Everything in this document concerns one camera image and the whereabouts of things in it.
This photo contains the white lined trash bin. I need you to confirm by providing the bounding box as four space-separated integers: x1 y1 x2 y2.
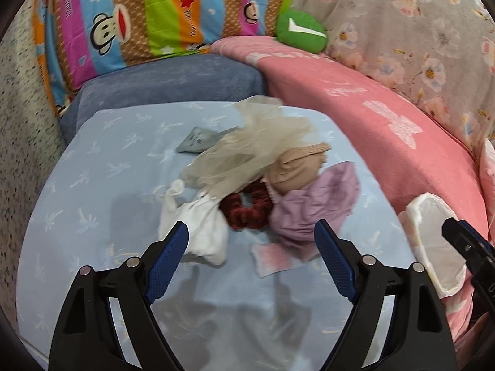
398 193 467 299

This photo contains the blue-grey velvet pillow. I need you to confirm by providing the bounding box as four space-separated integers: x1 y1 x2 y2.
60 54 268 143

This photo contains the pink blanket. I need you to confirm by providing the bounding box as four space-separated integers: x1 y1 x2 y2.
209 35 495 350

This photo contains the beige mesh tulle bag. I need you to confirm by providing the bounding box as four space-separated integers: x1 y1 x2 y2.
180 95 318 199

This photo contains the colourful striped monkey pillow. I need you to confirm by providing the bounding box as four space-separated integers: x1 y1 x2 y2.
34 0 291 117

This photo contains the green plush check cushion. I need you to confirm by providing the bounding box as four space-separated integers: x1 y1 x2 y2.
275 9 327 54

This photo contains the white sock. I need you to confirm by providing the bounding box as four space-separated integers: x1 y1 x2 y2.
159 179 229 266

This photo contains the dark red scrunchie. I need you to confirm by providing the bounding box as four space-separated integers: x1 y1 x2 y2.
219 179 273 231

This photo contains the grey floral quilt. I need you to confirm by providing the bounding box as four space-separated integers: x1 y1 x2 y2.
293 0 494 152

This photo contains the speckled white bed sheet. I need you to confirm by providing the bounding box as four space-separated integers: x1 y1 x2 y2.
1 0 65 325

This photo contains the purple fabric cap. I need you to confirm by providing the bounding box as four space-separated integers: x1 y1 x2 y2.
269 162 361 261

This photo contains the pink paper wrapper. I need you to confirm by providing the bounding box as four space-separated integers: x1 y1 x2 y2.
251 243 295 278

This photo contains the grey small pouch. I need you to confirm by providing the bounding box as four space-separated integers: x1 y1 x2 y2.
175 126 236 154

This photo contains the beige stocking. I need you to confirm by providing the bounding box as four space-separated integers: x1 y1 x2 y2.
264 143 331 195

